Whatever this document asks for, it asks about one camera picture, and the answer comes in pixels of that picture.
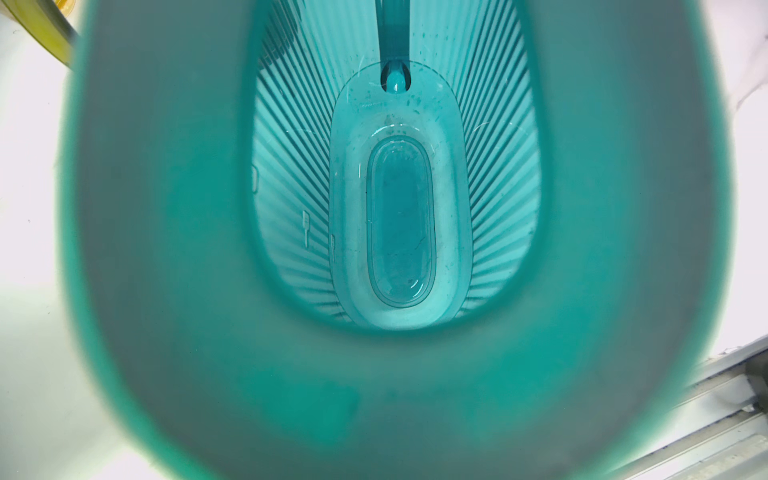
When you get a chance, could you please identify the dark teal watering can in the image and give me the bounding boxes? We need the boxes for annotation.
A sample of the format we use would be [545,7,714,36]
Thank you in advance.
[61,1,731,479]

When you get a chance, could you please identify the olive green watering can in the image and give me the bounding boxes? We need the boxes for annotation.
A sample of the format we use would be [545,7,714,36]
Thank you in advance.
[1,0,78,67]

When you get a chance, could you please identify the aluminium mounting rail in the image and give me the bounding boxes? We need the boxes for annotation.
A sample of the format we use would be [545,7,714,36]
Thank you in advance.
[608,337,767,479]

